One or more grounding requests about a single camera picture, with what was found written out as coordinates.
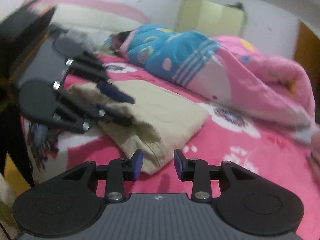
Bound beige trousers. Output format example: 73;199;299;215
68;80;209;174

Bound grey sweatshirt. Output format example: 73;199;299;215
49;24;98;56

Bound sleeping person head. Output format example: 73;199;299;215
104;31;131;56

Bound pink white headboard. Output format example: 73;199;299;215
24;0;151;33

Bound pink floral bed sheet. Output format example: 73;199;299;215
22;56;319;239

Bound blue pink floral quilt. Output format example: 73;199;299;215
119;24;315;127

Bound yellow-green wardrobe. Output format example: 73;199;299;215
175;0;247;37

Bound brown wooden door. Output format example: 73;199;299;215
293;21;319;86

